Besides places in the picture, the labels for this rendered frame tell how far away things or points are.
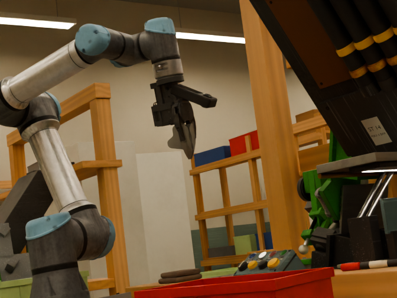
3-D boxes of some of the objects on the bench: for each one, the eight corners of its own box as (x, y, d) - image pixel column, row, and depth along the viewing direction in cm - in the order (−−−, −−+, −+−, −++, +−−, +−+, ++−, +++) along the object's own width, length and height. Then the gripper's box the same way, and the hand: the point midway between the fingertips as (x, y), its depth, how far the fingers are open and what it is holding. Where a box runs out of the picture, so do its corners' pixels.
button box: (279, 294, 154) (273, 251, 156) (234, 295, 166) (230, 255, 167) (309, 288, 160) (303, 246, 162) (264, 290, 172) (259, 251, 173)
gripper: (161, 82, 186) (176, 161, 186) (144, 83, 178) (160, 165, 178) (189, 75, 182) (205, 155, 183) (173, 75, 174) (189, 159, 175)
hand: (191, 154), depth 179 cm, fingers closed
